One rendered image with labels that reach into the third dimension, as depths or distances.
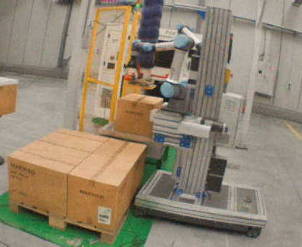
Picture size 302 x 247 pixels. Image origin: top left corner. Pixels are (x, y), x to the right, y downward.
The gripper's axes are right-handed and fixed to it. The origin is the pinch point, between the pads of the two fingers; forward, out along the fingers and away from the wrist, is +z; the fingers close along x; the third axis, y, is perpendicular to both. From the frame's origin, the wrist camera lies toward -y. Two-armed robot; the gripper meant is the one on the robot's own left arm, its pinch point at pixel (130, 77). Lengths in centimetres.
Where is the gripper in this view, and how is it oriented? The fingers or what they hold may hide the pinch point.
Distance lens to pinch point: 295.9
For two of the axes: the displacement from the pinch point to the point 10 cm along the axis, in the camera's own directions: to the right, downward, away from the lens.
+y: 1.6, -1.9, 9.7
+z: -1.5, 9.6, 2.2
